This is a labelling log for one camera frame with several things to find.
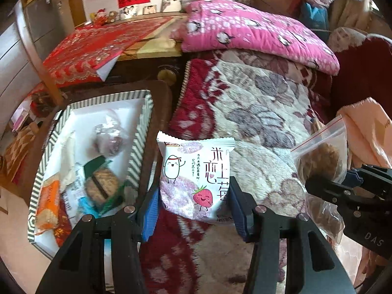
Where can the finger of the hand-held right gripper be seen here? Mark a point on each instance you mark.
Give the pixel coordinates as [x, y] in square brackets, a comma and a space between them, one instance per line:
[353, 178]
[330, 190]

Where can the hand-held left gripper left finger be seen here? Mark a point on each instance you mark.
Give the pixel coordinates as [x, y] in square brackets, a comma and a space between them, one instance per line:
[150, 214]

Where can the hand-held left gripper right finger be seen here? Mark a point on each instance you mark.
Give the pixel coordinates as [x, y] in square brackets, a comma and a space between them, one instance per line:
[240, 211]

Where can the zip bag of brown snack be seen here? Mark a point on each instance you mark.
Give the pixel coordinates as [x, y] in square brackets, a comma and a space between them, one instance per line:
[321, 159]

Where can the brown snack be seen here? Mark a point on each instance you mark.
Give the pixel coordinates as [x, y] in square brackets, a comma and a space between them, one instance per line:
[101, 185]

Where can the white strawberry rice cracker packet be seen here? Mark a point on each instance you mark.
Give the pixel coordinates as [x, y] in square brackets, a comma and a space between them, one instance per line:
[190, 165]

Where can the blue snack packet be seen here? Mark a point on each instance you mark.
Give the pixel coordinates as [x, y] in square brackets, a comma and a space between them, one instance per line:
[85, 206]

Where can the dark green snack packet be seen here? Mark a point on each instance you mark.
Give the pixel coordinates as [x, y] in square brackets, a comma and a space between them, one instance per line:
[93, 164]

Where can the white printed snack packet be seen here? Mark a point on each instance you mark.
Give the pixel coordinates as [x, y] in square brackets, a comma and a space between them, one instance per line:
[72, 199]

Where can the clear bag of purple snack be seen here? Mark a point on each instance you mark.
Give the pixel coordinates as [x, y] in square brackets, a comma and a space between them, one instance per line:
[108, 142]

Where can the red snack packet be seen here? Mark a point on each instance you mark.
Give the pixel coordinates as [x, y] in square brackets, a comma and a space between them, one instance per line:
[62, 229]

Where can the cream snack packet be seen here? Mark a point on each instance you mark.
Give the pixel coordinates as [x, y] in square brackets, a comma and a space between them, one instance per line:
[67, 156]

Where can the orange cracker packet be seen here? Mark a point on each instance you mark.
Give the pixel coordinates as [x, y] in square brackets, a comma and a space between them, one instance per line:
[49, 202]

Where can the white striped-rim tray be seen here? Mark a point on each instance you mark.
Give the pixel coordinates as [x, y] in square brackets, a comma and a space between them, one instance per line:
[88, 113]

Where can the peach cloth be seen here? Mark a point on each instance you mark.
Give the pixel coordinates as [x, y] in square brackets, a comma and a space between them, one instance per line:
[370, 128]

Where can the floral fleece blanket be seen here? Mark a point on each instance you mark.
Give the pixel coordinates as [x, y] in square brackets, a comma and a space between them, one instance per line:
[245, 104]

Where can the dark red cloth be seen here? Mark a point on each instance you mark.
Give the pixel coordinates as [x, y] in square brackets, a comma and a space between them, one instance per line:
[361, 67]

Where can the cream patterned cloth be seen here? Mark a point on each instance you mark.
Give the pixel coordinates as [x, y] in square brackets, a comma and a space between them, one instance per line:
[349, 38]

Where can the round wooden knob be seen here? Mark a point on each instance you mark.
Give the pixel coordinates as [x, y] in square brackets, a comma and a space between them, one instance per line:
[168, 75]

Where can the orange patterned cushion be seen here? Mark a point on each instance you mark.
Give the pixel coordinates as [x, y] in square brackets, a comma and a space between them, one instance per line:
[20, 153]

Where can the teal cloth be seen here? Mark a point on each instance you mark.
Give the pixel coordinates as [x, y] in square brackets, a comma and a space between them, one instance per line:
[314, 18]

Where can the folded beige blanket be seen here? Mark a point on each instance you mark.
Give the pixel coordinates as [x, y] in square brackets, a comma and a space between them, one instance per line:
[352, 12]

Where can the light wooden table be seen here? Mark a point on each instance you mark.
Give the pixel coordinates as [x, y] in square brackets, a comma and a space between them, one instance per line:
[147, 47]

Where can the red embroidered tablecloth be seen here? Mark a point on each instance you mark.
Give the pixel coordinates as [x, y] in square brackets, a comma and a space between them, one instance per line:
[92, 49]

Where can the pink penguin pillow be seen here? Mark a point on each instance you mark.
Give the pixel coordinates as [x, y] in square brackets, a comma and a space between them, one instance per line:
[251, 30]

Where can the framed photo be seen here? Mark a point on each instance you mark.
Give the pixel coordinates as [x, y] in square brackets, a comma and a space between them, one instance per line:
[128, 13]
[150, 9]
[172, 1]

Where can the red toy figurine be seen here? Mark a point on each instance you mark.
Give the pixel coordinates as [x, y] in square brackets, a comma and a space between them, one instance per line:
[102, 17]

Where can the wooden chair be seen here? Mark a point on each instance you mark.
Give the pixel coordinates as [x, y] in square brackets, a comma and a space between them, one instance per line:
[33, 46]

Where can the grey metal cabinet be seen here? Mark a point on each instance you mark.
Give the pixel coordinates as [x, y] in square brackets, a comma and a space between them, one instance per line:
[52, 18]

